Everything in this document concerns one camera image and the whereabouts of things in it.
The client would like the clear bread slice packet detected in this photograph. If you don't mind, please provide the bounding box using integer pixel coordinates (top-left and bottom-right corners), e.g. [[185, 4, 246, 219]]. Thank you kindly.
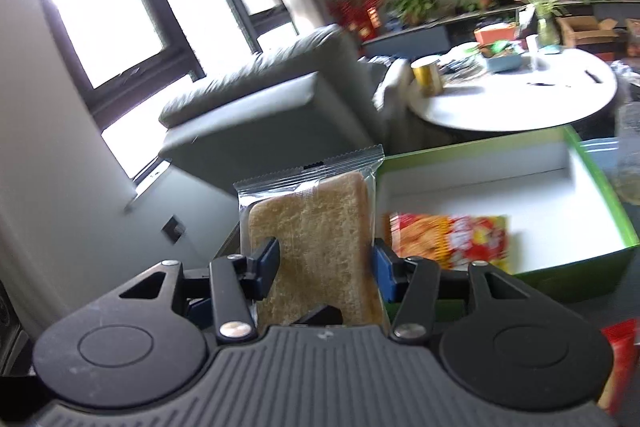
[[234, 144, 391, 328]]

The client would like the red yellow snack packet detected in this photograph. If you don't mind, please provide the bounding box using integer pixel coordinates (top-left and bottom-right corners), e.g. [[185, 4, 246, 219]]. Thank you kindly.
[[389, 213, 511, 275]]

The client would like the blue tray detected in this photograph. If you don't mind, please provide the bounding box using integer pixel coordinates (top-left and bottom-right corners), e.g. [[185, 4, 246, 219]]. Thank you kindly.
[[480, 49, 531, 72]]

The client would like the clear glass jar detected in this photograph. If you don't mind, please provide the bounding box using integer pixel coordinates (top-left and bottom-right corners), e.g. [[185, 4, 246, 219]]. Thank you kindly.
[[614, 102, 640, 202]]

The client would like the grey sofa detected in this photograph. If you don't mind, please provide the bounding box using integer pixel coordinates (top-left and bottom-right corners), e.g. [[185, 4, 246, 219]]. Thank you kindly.
[[157, 24, 401, 202]]

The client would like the green cardboard box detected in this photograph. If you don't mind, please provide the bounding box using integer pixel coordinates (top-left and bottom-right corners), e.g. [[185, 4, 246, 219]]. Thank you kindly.
[[375, 125, 640, 305]]

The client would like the open cardboard box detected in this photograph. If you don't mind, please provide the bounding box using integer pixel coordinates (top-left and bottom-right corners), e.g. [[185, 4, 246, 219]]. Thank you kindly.
[[557, 14, 623, 52]]

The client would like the orange box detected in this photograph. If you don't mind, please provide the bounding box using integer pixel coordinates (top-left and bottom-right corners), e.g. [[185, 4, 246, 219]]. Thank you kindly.
[[474, 23, 521, 45]]

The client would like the white cloth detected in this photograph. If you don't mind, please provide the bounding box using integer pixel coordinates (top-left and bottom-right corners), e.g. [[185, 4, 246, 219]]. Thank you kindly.
[[374, 57, 417, 128]]

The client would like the dark framed window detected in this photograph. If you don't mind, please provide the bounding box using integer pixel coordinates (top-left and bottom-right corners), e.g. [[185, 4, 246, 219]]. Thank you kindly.
[[25, 0, 301, 188]]

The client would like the dark television console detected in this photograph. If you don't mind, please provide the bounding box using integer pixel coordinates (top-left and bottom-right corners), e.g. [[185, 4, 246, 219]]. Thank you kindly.
[[360, 0, 640, 58]]

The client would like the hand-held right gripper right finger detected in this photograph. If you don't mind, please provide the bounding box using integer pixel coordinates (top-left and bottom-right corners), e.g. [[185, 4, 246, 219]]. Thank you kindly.
[[371, 239, 538, 342]]

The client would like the round white table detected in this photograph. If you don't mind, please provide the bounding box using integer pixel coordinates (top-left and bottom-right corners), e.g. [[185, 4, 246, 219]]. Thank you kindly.
[[405, 42, 618, 132]]

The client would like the red flower decoration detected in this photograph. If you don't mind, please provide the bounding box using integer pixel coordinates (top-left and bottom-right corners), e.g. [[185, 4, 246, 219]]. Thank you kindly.
[[327, 0, 388, 40]]

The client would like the gold can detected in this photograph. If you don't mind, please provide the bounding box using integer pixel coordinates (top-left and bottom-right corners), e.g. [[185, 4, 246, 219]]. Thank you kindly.
[[411, 57, 443, 96]]

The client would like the wall outlet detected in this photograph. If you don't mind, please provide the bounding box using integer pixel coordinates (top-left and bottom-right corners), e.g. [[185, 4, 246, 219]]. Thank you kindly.
[[161, 216, 187, 245]]

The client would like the plant in glass vase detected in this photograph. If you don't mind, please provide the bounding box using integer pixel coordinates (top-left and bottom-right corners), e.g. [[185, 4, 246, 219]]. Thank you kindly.
[[520, 0, 571, 48]]

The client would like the blue striped tablecloth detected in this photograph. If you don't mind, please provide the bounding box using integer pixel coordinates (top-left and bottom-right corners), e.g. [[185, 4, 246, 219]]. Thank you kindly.
[[580, 138, 621, 172]]

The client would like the small potted plant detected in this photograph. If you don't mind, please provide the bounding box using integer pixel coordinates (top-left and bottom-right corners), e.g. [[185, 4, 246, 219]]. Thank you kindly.
[[387, 0, 438, 25]]

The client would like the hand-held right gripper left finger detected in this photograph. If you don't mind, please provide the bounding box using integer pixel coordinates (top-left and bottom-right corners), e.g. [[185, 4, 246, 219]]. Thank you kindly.
[[117, 238, 280, 342]]

